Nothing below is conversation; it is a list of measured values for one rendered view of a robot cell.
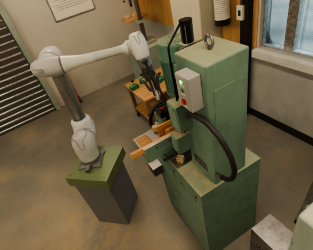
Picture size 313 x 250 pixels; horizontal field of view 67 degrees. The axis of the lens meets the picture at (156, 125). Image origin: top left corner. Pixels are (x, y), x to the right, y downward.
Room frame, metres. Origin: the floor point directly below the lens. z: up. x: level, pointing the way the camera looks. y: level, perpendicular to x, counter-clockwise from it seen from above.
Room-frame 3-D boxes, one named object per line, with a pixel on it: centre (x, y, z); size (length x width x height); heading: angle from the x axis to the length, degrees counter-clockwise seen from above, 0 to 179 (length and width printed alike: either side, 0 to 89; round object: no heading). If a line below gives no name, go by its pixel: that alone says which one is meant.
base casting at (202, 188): (1.08, -0.24, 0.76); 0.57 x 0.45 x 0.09; 19
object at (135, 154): (1.15, -0.09, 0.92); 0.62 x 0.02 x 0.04; 109
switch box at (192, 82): (0.84, -0.17, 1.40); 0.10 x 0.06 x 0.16; 19
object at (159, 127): (1.23, -0.10, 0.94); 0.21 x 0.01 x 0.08; 109
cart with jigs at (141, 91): (2.66, -0.14, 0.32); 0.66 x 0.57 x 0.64; 111
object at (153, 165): (1.24, 0.10, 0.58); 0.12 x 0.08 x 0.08; 19
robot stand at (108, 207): (1.37, 0.55, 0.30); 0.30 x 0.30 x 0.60; 67
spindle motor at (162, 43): (1.19, -0.20, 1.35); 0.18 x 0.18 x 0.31
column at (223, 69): (0.92, -0.30, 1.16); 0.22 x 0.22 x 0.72; 19
